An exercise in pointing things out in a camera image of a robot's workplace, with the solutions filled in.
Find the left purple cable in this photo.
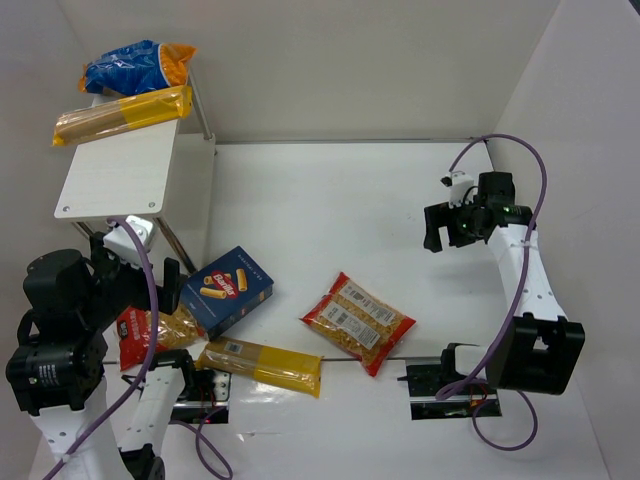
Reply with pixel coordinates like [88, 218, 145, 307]
[42, 217, 234, 480]

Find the yellow spaghetti pack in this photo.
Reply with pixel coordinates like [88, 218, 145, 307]
[52, 85, 192, 147]
[195, 337, 322, 398]

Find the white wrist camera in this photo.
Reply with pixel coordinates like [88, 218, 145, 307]
[103, 215, 156, 267]
[441, 171, 475, 209]

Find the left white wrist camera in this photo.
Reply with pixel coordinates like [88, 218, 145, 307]
[103, 215, 156, 267]

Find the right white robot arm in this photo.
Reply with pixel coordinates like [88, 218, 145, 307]
[424, 171, 585, 395]

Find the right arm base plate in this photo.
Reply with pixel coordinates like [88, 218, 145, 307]
[399, 362, 503, 421]

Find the white shelf with metal legs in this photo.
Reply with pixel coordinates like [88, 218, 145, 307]
[54, 94, 216, 273]

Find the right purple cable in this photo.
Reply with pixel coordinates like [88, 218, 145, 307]
[434, 133, 547, 451]

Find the red macaroni bag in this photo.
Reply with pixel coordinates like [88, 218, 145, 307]
[115, 304, 205, 371]
[301, 272, 416, 377]

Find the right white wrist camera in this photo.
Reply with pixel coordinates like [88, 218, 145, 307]
[441, 171, 475, 209]

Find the red macaroni bag left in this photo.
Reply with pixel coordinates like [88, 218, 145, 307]
[115, 304, 205, 371]

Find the blue and orange snack bag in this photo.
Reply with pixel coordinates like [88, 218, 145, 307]
[78, 39, 197, 97]

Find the blue Barilla pasta box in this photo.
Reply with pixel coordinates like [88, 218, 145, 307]
[180, 246, 274, 340]

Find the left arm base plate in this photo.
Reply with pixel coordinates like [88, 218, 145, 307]
[170, 369, 232, 426]

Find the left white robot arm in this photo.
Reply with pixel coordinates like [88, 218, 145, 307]
[6, 233, 194, 479]

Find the purple cable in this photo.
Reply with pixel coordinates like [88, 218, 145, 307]
[434, 133, 547, 451]
[42, 217, 234, 480]

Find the red macaroni bag right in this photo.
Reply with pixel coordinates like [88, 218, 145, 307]
[301, 272, 416, 377]

